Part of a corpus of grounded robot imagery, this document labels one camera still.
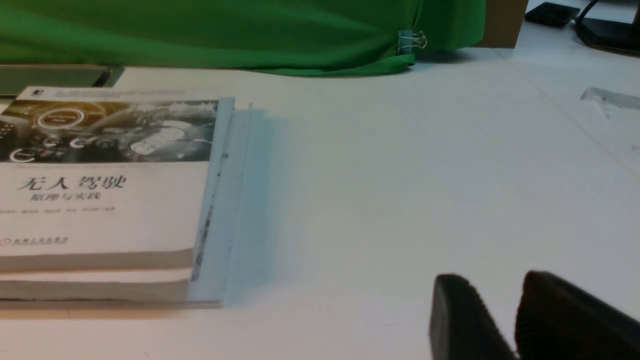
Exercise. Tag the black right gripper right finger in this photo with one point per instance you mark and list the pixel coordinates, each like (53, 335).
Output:
(557, 320)

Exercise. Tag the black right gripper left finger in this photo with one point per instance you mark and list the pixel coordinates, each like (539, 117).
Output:
(461, 327)

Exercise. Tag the clear plastic piece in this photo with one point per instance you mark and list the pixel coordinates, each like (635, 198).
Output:
(607, 100)

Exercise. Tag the black monitor base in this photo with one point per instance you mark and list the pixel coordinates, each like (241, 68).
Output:
(608, 35)

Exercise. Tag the silver binder clip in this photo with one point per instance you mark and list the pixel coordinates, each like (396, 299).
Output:
(409, 41)

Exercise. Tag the brown cardboard box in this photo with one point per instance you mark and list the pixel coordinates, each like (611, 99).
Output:
(503, 23)

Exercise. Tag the black flat device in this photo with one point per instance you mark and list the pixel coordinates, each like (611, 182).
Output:
(552, 15)

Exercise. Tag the green backdrop cloth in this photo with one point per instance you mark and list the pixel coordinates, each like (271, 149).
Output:
(310, 38)

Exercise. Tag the top white paperback book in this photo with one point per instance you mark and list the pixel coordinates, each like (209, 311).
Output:
(107, 179)

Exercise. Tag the metal desk cable tray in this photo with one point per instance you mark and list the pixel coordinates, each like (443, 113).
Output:
(14, 78)

